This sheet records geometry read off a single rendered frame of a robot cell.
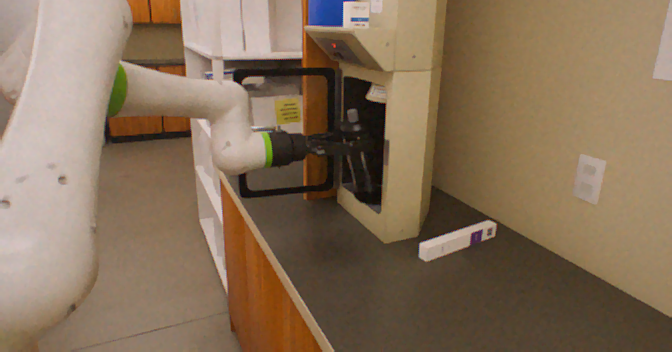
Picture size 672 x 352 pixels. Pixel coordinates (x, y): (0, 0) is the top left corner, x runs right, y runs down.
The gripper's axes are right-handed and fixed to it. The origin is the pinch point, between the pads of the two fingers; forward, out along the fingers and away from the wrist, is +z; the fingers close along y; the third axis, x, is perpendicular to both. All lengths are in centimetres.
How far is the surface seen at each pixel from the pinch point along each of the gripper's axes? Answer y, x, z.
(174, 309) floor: 116, 121, -48
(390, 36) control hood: -13.8, -29.1, 0.6
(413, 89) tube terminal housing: -13.9, -16.3, 8.2
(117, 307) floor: 130, 121, -76
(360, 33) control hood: -13.8, -29.7, -7.5
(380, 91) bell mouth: -2.9, -14.2, 5.1
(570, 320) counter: -58, 26, 22
